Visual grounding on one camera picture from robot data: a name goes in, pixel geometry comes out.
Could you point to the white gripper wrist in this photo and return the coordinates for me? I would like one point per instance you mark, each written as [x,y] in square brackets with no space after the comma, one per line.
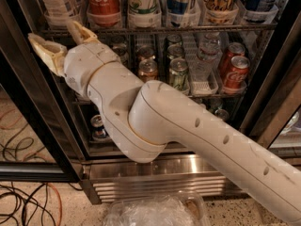
[85,62]

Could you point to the clear blue label plastic bottle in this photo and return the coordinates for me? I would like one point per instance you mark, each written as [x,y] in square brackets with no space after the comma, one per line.
[59,12]

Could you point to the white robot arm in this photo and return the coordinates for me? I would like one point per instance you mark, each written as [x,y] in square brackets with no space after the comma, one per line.
[143,117]

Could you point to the red Coca-Cola can top shelf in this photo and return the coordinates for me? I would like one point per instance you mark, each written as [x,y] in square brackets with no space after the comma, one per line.
[104,12]

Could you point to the white green can top shelf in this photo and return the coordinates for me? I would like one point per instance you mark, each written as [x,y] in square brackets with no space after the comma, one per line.
[143,13]

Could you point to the orange gold can middle shelf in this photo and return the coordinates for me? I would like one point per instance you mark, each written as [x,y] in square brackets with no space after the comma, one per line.
[147,70]

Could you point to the blue Pepsi can bottom shelf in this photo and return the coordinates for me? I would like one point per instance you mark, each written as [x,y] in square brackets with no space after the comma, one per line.
[98,131]

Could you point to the glass fridge door left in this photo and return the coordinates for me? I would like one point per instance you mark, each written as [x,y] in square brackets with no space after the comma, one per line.
[37,143]

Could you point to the green silver can middle shelf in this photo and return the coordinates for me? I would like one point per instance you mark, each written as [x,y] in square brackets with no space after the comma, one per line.
[178,74]

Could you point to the blue silver can top shelf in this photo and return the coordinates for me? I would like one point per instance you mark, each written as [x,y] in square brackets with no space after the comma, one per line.
[182,13]

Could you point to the clear water bottle middle shelf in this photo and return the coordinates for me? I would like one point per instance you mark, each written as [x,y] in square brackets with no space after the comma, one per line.
[208,48]

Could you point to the gold black can top shelf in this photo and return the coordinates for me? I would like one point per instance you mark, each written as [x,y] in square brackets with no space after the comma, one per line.
[219,11]

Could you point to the green can bottom shelf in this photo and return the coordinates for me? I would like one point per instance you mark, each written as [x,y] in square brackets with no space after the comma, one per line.
[222,114]

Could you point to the red Coca-Cola can rear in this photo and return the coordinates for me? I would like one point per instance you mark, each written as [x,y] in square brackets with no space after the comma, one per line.
[232,50]

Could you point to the red Coca-Cola can front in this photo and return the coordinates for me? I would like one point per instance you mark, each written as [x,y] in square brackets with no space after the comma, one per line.
[236,72]

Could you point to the clear plastic bag bin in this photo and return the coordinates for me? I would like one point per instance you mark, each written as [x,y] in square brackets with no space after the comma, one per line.
[183,208]

